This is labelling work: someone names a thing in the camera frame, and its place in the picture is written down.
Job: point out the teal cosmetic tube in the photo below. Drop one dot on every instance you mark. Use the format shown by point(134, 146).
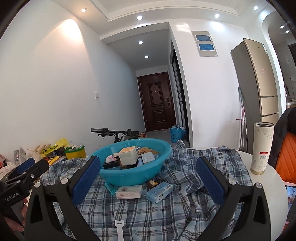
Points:
point(111, 188)

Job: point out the wall electrical panel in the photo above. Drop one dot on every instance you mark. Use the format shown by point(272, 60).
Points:
point(205, 45)

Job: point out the grey lighter case box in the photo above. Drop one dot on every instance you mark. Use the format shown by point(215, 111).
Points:
point(147, 157)

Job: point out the small doll figurine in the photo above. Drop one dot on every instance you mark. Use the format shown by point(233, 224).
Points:
point(152, 183)

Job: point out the gold refrigerator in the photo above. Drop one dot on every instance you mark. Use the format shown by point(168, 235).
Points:
point(257, 85)

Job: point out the orange black chair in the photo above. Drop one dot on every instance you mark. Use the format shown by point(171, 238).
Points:
point(283, 149)

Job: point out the yellow plastic bag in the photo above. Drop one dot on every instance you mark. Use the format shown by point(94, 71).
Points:
point(62, 143)

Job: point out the blue shopping bag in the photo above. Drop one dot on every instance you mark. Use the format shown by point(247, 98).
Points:
point(177, 133)

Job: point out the white patterned cylinder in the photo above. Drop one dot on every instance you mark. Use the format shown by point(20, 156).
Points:
point(262, 142)

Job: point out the blue plaid cloth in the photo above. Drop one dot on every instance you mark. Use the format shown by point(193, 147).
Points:
point(179, 208)

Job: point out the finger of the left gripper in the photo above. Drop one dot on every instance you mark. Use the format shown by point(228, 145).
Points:
point(26, 179)
point(12, 171)

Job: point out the white square carton box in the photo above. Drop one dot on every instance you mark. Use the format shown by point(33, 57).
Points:
point(128, 156)

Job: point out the white tissue pack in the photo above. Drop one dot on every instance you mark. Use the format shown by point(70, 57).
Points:
point(129, 192)

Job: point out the clear plastic zip bag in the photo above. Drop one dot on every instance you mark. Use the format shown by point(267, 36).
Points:
point(21, 155)

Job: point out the yellow green-lidded container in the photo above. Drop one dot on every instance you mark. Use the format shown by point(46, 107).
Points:
point(72, 152)

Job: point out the black open tray box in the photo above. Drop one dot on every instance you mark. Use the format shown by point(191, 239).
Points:
point(111, 162)

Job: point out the dark brown entrance door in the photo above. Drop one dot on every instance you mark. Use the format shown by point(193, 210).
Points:
point(157, 104)

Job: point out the person left hand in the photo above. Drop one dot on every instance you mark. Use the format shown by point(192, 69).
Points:
point(20, 210)

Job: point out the beige plush toy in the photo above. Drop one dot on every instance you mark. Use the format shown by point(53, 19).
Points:
point(39, 149)

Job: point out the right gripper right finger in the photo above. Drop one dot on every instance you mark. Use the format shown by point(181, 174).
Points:
point(254, 220)

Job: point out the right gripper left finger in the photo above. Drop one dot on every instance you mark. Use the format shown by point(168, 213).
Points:
point(42, 222)

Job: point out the light blue wipes pack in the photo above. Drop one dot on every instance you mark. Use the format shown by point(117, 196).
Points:
point(158, 193)

